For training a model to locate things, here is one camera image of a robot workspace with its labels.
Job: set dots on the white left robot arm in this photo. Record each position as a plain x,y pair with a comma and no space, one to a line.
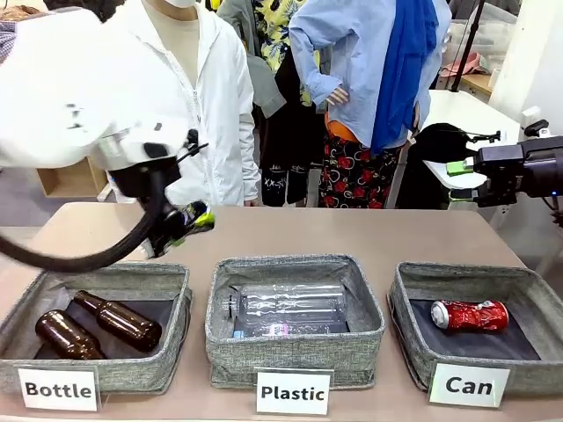
53,88

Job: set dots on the grey hanging jacket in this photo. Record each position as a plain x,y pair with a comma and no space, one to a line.
264,83

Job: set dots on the crushed bottle purple label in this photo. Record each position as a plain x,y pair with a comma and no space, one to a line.
277,329

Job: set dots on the person's left hand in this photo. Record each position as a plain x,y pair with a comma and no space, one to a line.
251,203

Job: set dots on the white Plastic label sign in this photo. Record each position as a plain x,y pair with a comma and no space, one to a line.
292,392

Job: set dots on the dark blue hanging cloth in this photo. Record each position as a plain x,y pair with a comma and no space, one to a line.
404,66

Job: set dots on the black stand pole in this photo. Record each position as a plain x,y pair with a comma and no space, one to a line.
468,44

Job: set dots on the grey basket labelled Bottle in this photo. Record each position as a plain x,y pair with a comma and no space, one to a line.
132,373

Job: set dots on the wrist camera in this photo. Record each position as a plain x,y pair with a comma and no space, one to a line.
536,127
193,140

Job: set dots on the white Can label sign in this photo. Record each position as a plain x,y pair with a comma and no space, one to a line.
468,385

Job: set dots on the white face mask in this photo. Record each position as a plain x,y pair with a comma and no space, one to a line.
184,2

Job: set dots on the red floral black skirt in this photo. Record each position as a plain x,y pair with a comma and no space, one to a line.
352,176

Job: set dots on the crushed dark printed can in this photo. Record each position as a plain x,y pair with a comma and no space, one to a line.
195,215

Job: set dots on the grey basket labelled Can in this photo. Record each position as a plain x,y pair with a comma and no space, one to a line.
545,378

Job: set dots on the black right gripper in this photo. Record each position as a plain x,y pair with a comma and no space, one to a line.
543,169

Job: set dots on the purple plaid cloth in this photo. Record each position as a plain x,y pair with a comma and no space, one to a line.
5,44

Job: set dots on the black bag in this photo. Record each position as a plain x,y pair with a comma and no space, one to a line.
440,143

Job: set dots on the orange garment under shirt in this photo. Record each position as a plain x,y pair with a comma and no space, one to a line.
341,130

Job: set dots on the brown glass bottle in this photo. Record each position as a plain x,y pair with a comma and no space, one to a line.
123,323
66,336

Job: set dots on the white side table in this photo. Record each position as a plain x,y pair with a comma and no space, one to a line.
475,114

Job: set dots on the crushed red can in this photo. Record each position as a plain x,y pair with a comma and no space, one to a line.
470,315

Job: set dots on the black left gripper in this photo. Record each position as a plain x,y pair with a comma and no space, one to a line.
141,180

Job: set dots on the wooden open box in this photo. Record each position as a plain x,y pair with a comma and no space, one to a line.
70,182

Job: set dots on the person in white jacket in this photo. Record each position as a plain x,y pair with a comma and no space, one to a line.
220,110

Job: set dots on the yellow floral garment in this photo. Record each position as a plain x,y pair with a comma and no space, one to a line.
277,31

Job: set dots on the large clear plastic bottle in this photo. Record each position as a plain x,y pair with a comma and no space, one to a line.
286,303

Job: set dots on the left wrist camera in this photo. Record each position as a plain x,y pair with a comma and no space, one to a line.
193,140

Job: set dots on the white Bottle label sign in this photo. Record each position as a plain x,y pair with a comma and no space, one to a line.
58,389

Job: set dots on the black printed trousers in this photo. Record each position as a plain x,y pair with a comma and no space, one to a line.
290,145

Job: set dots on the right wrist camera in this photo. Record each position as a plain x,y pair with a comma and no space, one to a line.
536,127

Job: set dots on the black clamp mount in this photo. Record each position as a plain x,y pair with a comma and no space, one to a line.
484,137

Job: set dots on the mannequin in light blue shirt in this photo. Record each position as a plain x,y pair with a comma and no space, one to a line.
352,44

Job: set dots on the grey basket labelled Plastic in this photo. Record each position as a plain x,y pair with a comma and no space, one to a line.
290,356

